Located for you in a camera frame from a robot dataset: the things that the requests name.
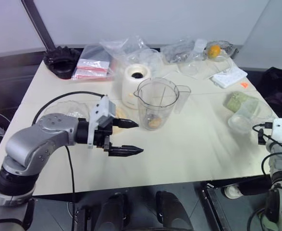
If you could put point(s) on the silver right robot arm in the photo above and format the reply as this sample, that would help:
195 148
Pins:
281 168

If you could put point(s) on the person's dark clothed body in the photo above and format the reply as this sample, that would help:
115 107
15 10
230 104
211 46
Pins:
280 89

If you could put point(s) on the small orange tag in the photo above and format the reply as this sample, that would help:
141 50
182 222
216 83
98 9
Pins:
244 85

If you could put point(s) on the black table leg frame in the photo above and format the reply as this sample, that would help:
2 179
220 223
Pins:
211 209

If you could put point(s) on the plastic bag with dark contents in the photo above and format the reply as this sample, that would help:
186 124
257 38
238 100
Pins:
179 51

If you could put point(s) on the orange fruit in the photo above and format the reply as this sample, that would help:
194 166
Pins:
214 51

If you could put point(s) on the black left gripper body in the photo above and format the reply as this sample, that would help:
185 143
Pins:
104 137

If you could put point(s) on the clear scalloped glass dish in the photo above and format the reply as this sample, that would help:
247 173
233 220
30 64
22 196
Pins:
64 108

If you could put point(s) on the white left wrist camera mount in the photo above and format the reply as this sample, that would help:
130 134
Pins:
101 106

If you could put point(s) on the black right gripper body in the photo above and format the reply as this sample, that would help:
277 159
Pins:
261 140

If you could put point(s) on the dark rounded shape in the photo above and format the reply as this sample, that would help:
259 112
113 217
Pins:
114 211
172 211

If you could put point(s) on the white round floor object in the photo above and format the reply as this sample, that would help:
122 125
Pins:
232 192

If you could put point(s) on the clear red-striped zip bag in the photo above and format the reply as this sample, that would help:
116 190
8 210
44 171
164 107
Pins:
94 54
90 74

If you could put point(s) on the white power strip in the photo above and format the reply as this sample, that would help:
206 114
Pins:
228 77

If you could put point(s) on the black slanted post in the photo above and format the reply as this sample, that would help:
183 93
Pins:
40 24

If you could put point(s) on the white blender base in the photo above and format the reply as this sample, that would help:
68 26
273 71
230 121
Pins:
131 84

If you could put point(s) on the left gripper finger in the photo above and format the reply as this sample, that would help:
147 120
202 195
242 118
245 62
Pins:
125 151
125 123

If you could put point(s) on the orange segment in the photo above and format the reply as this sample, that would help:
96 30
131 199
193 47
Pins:
155 122

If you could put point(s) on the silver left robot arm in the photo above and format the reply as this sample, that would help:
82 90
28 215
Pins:
47 134

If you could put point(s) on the small clear plastic cup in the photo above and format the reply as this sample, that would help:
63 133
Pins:
188 68

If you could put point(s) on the crumpled clear plastic bag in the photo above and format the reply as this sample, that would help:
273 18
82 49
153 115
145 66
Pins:
124 51

